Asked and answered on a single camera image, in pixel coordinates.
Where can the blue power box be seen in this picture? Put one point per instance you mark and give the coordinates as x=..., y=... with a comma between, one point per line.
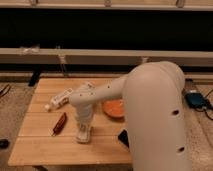
x=195, y=100

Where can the orange bowl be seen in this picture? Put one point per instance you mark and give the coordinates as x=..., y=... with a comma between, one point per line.
x=113, y=108

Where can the white sponge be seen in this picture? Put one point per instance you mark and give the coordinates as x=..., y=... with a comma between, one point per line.
x=83, y=136

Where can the white plastic bottle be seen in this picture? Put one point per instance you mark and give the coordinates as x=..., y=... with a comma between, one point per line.
x=59, y=100

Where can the black table leg stand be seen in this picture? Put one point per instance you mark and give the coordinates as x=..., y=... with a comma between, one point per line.
x=35, y=77

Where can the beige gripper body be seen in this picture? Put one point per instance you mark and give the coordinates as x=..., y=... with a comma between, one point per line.
x=84, y=120

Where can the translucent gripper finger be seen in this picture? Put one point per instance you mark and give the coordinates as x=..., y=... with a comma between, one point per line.
x=79, y=131
x=89, y=128

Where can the black rectangular device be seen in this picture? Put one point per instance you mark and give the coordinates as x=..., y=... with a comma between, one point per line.
x=123, y=137

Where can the black round object on floor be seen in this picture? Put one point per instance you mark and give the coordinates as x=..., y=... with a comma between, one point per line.
x=4, y=143

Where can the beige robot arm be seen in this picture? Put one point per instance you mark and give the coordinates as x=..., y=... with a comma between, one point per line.
x=152, y=95

